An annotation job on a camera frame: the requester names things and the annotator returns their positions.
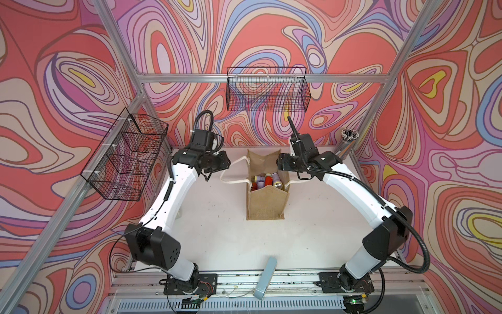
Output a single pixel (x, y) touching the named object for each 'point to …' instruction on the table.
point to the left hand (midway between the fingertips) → (230, 162)
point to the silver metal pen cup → (348, 137)
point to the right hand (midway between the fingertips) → (285, 166)
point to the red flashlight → (268, 179)
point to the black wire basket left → (119, 169)
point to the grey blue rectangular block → (261, 290)
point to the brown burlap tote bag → (268, 203)
